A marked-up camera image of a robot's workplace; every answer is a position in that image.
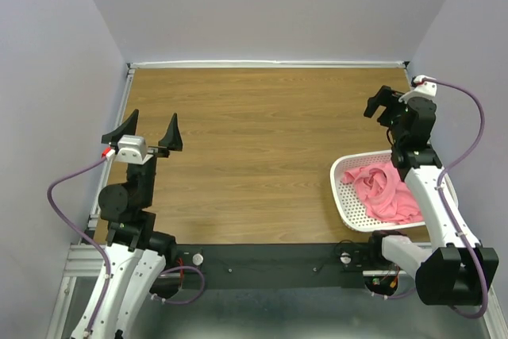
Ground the white perforated plastic basket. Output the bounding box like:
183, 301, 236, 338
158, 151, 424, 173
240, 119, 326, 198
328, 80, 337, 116
329, 149, 457, 233

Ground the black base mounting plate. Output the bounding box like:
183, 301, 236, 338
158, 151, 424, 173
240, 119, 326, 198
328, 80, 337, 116
150, 242, 402, 291

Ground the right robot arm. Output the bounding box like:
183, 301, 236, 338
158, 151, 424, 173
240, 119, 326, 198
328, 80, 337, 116
364, 79, 499, 318

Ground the aluminium frame rail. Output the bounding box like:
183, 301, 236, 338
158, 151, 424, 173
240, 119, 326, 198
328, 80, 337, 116
45, 63, 134, 339

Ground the pink t shirt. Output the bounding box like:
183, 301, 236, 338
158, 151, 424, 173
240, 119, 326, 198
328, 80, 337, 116
341, 162, 424, 225

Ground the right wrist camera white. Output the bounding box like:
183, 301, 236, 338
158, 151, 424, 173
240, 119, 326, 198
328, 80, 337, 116
398, 75, 437, 104

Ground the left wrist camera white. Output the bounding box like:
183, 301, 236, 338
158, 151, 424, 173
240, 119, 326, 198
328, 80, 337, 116
115, 135, 148, 165

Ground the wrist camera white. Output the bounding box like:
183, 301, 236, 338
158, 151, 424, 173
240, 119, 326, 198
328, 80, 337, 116
115, 135, 148, 165
398, 75, 437, 104

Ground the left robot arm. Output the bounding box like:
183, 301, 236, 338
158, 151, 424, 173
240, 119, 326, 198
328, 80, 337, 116
71, 110, 183, 338

